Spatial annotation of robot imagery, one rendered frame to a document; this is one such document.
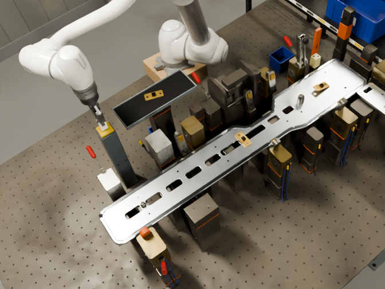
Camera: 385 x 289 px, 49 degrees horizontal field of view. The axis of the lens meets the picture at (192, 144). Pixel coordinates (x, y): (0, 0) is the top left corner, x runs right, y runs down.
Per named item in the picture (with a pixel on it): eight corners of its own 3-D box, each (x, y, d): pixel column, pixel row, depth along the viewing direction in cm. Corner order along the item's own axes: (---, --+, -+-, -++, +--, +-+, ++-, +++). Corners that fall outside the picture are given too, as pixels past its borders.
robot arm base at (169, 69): (148, 62, 249) (147, 54, 245) (181, 48, 255) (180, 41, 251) (162, 79, 239) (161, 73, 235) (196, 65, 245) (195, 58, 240)
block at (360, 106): (355, 155, 212) (368, 121, 188) (338, 140, 218) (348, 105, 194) (365, 147, 213) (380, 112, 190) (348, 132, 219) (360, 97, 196)
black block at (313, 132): (313, 179, 207) (321, 145, 183) (298, 165, 212) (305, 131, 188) (320, 172, 208) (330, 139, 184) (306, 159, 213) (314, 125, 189)
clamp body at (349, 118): (339, 170, 208) (353, 129, 179) (322, 154, 214) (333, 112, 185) (349, 163, 209) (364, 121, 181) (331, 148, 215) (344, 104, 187)
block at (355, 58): (357, 110, 226) (369, 71, 201) (340, 97, 232) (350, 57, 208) (361, 107, 227) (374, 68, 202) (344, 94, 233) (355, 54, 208)
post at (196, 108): (203, 160, 220) (195, 113, 187) (197, 154, 222) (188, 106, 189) (211, 155, 221) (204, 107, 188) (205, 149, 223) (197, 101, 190)
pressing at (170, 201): (120, 254, 166) (120, 253, 164) (95, 212, 177) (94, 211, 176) (370, 83, 199) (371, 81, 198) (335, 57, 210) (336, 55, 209)
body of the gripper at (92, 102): (73, 90, 162) (81, 105, 170) (82, 103, 158) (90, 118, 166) (90, 81, 164) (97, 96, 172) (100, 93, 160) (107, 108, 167)
